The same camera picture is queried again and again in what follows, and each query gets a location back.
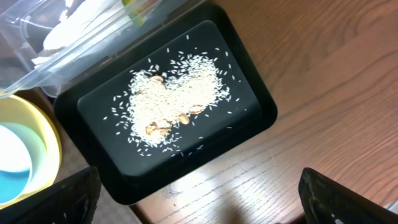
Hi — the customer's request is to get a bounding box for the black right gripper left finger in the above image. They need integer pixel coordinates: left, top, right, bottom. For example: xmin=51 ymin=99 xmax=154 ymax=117
xmin=1 ymin=166 xmax=101 ymax=224

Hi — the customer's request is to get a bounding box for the clear plastic waste bin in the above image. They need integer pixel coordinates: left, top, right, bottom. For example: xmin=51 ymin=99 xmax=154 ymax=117
xmin=1 ymin=0 xmax=200 ymax=98

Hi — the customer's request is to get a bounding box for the yellow round plate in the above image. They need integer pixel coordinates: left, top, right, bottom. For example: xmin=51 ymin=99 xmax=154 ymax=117
xmin=1 ymin=95 xmax=62 ymax=208

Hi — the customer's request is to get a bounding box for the black rectangular tray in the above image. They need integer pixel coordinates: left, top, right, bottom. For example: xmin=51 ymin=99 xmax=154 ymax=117
xmin=55 ymin=4 xmax=277 ymax=205

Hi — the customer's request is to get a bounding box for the light blue bowl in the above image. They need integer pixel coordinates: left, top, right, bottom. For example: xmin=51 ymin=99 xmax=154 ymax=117
xmin=1 ymin=123 xmax=47 ymax=205

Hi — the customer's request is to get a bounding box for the white napkin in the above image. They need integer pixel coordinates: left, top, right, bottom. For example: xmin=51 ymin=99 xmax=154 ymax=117
xmin=32 ymin=0 xmax=125 ymax=67

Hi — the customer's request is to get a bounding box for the green yellow snack wrapper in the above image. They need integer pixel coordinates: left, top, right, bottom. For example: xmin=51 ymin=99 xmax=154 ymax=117
xmin=121 ymin=0 xmax=152 ymax=26

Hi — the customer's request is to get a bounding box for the spilled rice pile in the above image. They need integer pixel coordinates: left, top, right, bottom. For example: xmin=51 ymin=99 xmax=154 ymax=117
xmin=101 ymin=36 xmax=248 ymax=157

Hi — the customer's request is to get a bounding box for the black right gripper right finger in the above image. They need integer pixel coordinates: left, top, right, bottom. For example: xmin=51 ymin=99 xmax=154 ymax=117
xmin=298 ymin=167 xmax=397 ymax=224

